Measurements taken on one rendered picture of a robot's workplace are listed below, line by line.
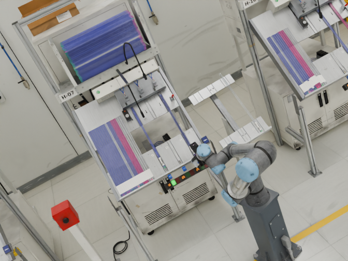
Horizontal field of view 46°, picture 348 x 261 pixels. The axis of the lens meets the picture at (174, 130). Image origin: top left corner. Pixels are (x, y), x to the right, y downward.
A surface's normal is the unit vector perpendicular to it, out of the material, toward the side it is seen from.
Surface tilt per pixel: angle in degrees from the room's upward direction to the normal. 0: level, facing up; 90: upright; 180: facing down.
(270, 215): 90
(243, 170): 84
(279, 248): 90
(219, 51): 90
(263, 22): 44
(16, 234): 0
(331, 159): 0
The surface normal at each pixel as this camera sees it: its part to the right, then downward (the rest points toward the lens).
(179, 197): 0.33, 0.41
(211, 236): -0.35, -0.78
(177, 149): -0.01, -0.25
